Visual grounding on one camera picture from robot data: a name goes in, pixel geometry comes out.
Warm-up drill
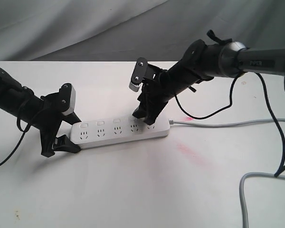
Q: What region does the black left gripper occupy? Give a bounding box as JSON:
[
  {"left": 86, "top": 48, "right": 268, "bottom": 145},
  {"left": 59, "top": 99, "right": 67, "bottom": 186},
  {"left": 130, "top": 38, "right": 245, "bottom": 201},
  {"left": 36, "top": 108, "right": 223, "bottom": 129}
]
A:
[{"left": 26, "top": 92, "right": 81, "bottom": 157}]

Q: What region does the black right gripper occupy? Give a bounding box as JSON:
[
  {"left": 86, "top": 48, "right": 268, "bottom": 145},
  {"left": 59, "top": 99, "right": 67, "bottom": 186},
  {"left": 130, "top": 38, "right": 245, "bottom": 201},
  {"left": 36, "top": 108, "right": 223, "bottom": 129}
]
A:
[{"left": 133, "top": 64, "right": 178, "bottom": 125}]

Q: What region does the white five-outlet power strip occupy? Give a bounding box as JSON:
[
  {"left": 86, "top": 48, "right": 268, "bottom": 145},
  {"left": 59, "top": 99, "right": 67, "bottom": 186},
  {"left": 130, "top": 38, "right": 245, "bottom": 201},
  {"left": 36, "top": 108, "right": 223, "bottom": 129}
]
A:
[{"left": 70, "top": 115, "right": 170, "bottom": 149}]

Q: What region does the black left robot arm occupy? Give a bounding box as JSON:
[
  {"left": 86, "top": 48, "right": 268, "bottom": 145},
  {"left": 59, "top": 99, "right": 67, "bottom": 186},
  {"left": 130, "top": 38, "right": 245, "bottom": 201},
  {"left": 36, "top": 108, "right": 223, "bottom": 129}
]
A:
[{"left": 0, "top": 68, "right": 81, "bottom": 157}]

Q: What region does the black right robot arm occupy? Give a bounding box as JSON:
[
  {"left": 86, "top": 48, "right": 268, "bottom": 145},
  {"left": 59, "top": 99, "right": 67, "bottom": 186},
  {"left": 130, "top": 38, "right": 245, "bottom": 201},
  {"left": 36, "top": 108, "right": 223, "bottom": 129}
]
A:
[{"left": 129, "top": 30, "right": 285, "bottom": 125}]

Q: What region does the grey backdrop cloth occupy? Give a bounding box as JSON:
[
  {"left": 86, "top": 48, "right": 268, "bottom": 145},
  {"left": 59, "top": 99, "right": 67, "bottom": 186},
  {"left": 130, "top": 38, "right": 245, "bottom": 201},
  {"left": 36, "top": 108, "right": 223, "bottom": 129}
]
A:
[{"left": 0, "top": 0, "right": 285, "bottom": 61}]

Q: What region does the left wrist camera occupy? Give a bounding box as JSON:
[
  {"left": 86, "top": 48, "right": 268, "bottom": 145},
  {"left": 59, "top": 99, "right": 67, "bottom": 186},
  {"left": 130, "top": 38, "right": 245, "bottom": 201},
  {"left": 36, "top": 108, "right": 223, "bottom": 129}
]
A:
[{"left": 58, "top": 83, "right": 76, "bottom": 116}]

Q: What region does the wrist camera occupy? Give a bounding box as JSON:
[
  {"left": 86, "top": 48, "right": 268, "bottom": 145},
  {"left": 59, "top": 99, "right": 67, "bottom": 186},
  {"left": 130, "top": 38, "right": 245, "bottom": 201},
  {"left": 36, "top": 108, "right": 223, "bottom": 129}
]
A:
[
  {"left": 58, "top": 83, "right": 76, "bottom": 116},
  {"left": 129, "top": 57, "right": 148, "bottom": 92}
]

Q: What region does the grey power cord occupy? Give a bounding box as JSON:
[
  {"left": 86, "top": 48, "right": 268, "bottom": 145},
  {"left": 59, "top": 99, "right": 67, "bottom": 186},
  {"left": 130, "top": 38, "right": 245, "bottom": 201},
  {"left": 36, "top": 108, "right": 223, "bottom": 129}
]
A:
[{"left": 168, "top": 118, "right": 285, "bottom": 228}]

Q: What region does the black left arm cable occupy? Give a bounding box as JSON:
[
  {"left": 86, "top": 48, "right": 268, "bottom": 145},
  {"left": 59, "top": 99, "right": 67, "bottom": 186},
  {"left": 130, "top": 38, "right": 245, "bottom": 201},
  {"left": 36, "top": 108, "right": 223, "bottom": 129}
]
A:
[{"left": 0, "top": 99, "right": 50, "bottom": 171}]

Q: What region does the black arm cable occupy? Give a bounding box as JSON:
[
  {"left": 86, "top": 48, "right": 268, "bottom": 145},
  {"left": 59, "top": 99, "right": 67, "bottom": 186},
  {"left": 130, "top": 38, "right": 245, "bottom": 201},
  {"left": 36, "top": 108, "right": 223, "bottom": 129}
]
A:
[
  {"left": 0, "top": 99, "right": 50, "bottom": 171},
  {"left": 174, "top": 71, "right": 285, "bottom": 178}
]

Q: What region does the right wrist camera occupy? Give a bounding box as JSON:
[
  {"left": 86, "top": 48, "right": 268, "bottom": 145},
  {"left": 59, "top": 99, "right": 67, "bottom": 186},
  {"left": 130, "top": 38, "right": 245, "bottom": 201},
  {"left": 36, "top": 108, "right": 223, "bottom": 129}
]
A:
[{"left": 129, "top": 57, "right": 148, "bottom": 92}]

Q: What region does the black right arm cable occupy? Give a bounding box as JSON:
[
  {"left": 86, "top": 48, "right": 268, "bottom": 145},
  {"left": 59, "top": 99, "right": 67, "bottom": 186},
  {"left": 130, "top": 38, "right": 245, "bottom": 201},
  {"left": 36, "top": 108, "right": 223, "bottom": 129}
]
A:
[{"left": 174, "top": 71, "right": 285, "bottom": 178}]

